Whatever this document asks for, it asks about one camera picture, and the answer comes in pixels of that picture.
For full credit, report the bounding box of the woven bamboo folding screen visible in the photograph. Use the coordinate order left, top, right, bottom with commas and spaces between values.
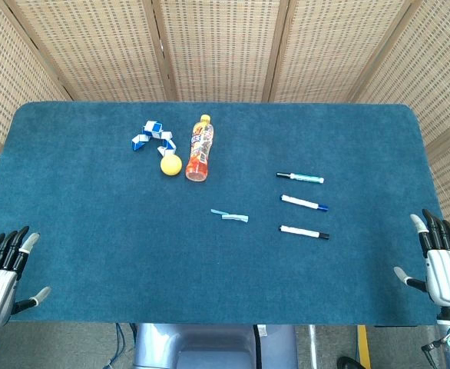
0, 0, 450, 266

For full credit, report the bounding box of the blue white snake puzzle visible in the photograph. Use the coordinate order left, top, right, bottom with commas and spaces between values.
129, 119, 177, 157

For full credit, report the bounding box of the orange drink bottle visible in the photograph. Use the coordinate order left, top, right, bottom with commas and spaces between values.
185, 114, 216, 182

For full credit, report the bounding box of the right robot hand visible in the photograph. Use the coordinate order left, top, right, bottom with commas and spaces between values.
393, 208, 450, 308

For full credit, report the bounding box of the yellow ball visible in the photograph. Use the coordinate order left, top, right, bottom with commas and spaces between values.
160, 154, 183, 177

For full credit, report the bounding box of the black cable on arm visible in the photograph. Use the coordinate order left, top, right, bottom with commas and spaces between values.
420, 337, 447, 369

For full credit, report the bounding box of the white marker black cap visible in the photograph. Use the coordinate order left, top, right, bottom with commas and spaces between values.
279, 224, 330, 241

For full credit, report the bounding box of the white marker blue cap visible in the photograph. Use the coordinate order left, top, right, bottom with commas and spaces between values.
280, 194, 329, 212

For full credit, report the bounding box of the marker with teal label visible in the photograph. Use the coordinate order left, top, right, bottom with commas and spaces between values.
276, 171, 325, 185

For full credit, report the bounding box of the grey robot torso base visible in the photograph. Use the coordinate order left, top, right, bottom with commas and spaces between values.
132, 323, 297, 369

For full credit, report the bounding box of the blue table mat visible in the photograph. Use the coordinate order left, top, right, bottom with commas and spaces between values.
0, 101, 450, 327

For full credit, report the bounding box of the blue cable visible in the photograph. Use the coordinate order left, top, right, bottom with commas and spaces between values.
105, 323, 128, 369

